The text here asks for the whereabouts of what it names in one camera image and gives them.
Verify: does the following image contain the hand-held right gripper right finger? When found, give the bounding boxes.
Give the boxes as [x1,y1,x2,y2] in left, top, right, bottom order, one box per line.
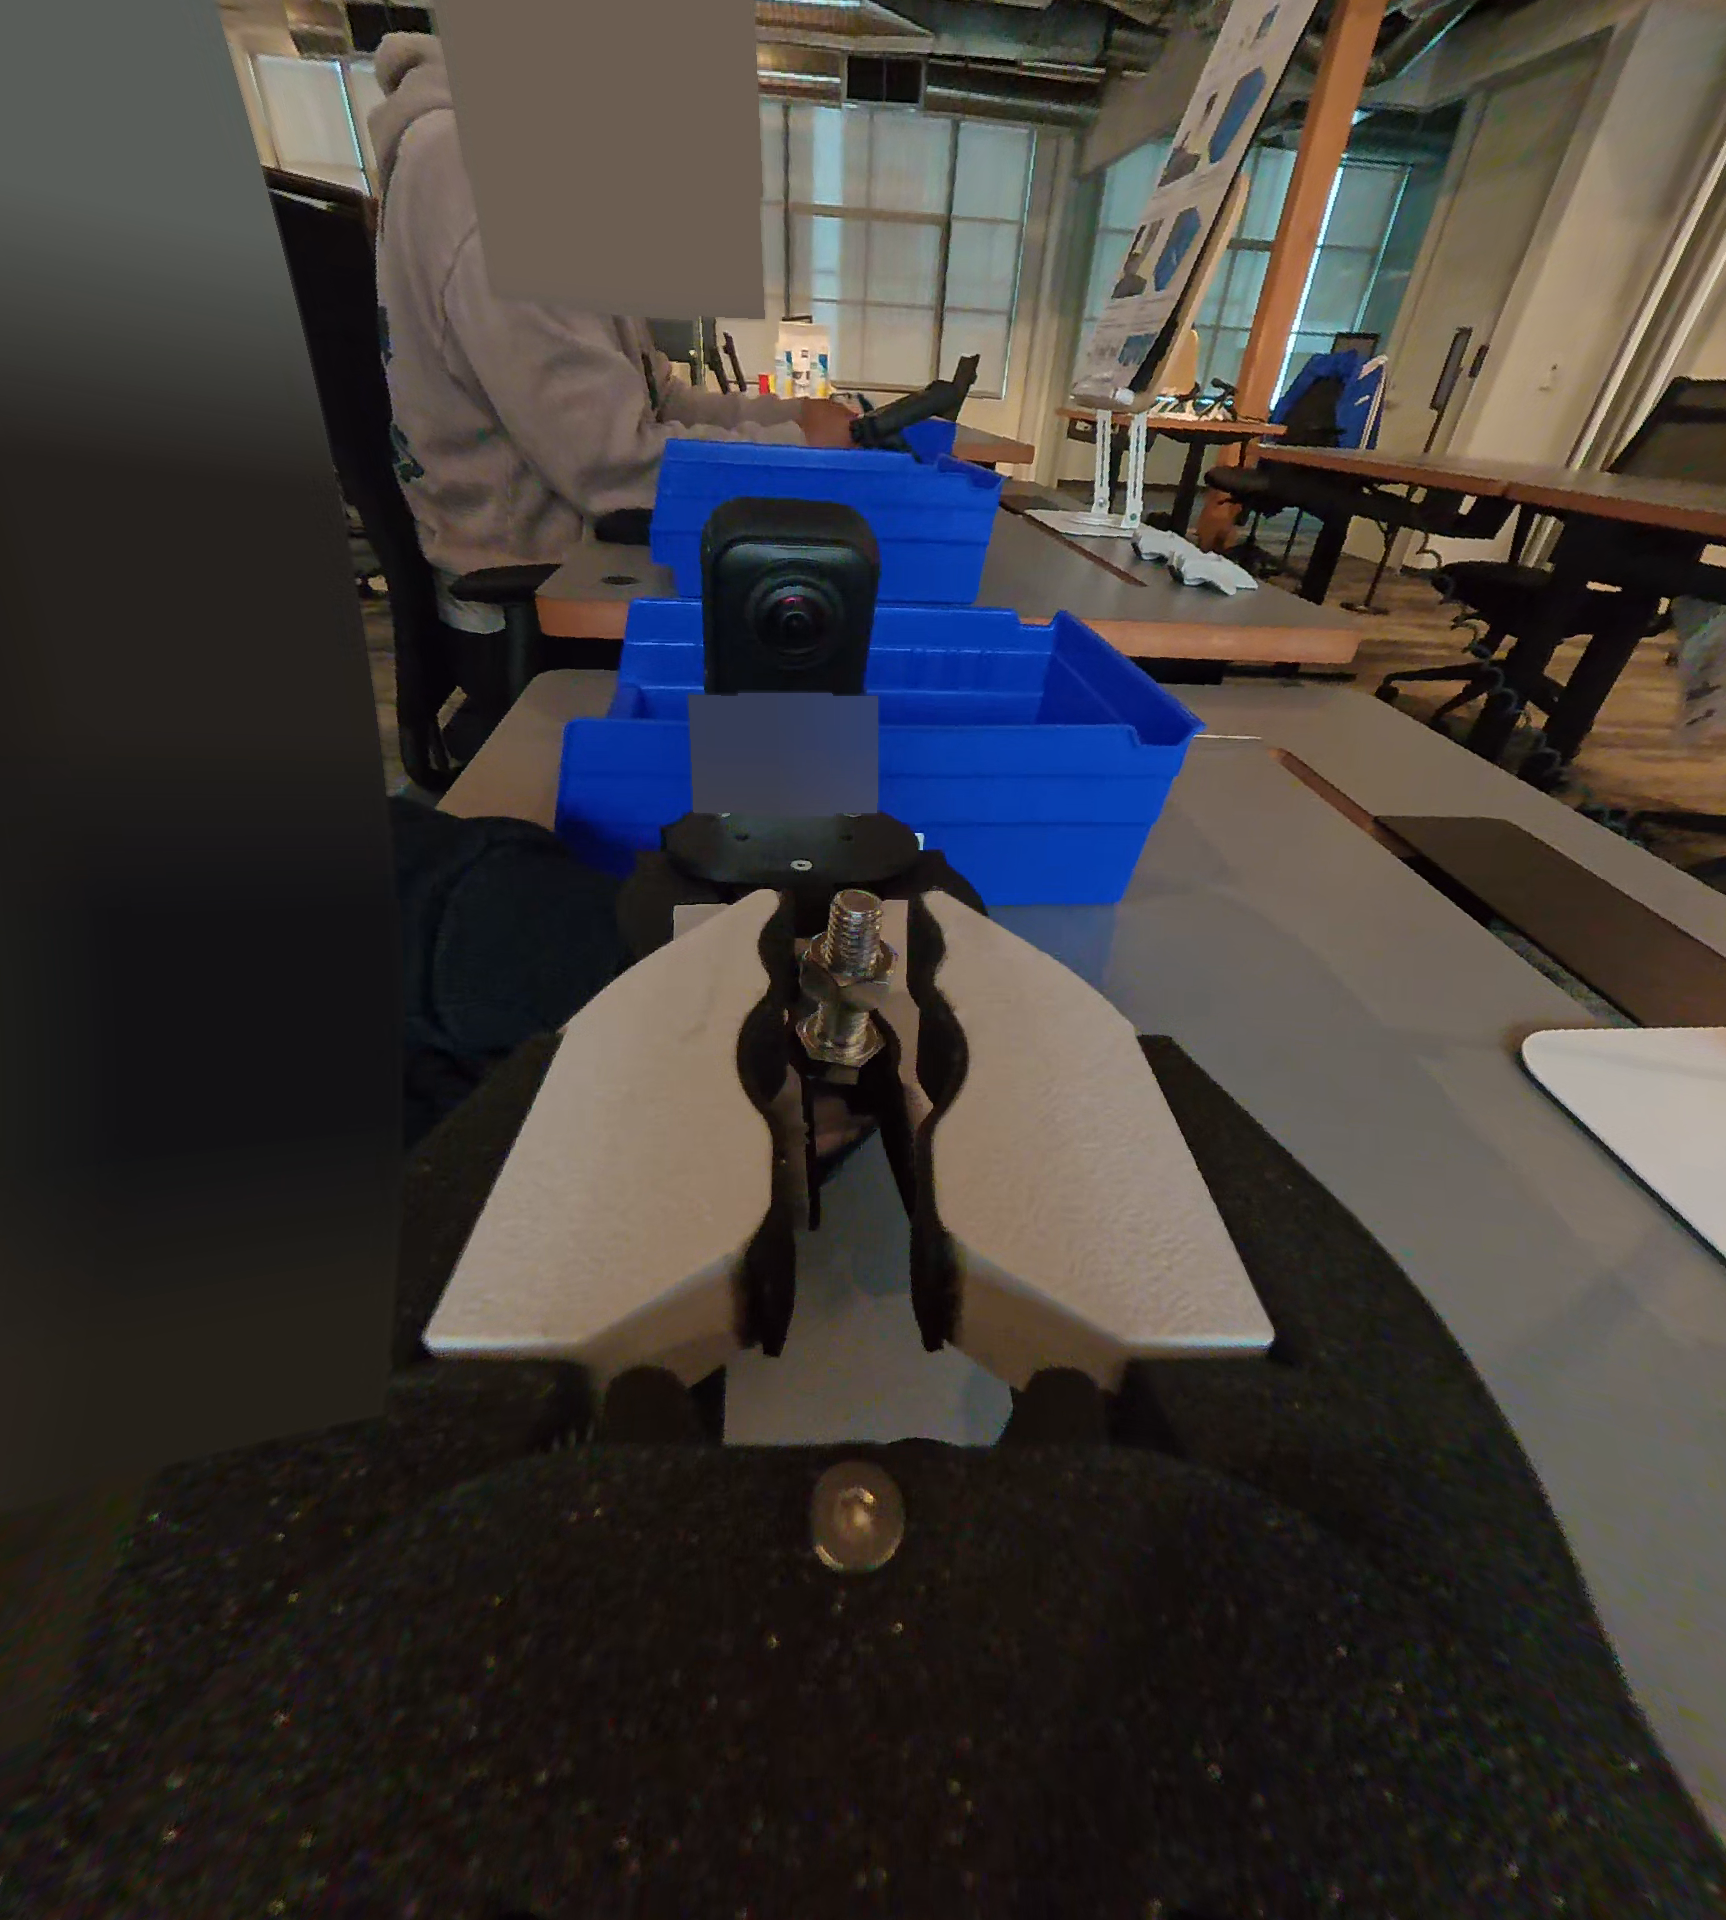
[883,892,1277,1400]

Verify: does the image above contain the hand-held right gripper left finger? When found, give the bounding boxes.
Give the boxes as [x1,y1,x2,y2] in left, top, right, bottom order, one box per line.
[419,888,812,1390]

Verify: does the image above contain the silver hex bolt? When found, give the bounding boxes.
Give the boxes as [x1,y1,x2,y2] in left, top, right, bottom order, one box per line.
[795,888,898,1071]

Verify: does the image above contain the person's left forearm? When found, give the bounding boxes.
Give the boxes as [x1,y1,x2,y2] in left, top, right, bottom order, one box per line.
[390,803,655,1120]

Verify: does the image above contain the black handheld tool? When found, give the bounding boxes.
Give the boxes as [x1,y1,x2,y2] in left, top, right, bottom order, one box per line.
[847,354,982,450]

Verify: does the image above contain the white lattice stand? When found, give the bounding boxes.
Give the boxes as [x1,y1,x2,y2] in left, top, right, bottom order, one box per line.
[1027,396,1149,534]

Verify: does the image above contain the white plastic parts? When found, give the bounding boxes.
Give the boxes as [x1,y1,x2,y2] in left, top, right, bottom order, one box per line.
[1131,524,1262,594]

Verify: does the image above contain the white mat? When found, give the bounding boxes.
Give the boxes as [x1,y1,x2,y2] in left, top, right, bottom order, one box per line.
[1519,1024,1726,1345]

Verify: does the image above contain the poster board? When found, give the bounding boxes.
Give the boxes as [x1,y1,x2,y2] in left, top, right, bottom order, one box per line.
[1070,0,1322,408]

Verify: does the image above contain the printed paper sheet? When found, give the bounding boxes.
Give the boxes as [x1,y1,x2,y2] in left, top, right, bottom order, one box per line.
[1675,600,1726,739]

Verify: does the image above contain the wooden column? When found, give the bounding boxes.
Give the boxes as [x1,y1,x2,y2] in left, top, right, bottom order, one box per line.
[1233,0,1390,430]

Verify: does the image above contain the black mesh office chair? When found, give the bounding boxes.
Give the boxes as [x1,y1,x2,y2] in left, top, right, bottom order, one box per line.
[1380,375,1726,783]

